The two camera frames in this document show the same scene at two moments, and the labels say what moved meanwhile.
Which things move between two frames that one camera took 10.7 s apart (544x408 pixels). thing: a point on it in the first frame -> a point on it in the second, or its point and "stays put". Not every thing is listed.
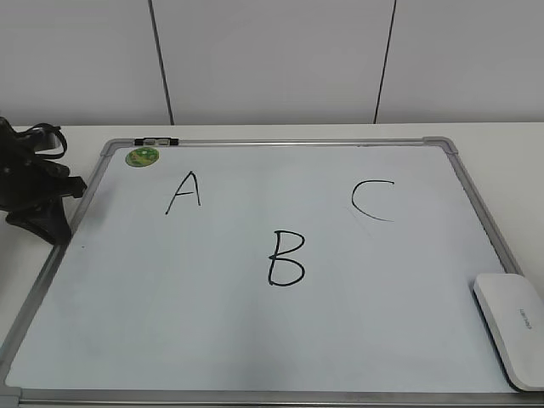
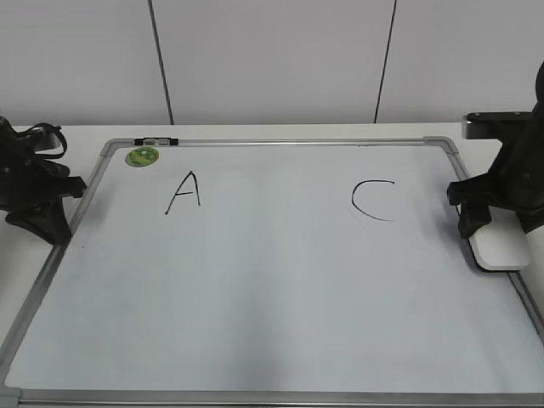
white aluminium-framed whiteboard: x=269 y=273 stays put
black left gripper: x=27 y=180 stays put
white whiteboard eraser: x=513 y=306 -> x=501 y=245
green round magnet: x=142 y=157 stays put
